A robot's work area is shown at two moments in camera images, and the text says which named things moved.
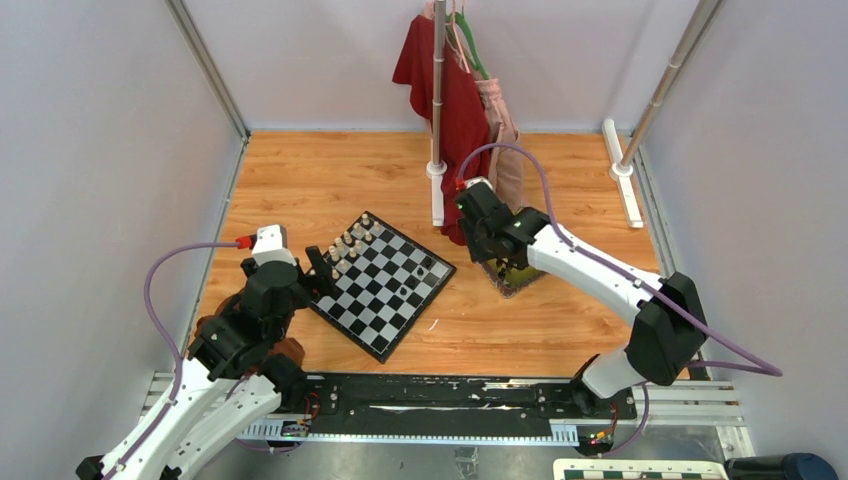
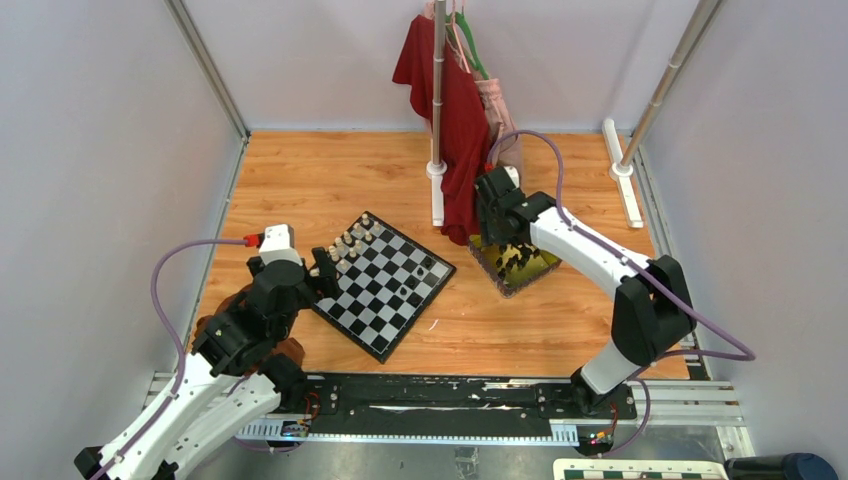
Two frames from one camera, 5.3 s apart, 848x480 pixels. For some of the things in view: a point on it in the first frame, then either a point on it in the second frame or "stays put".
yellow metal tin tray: [509, 281] stays put
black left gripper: [323, 273] stays put
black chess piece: [412, 282] stays put
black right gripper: [480, 255] → [488, 229]
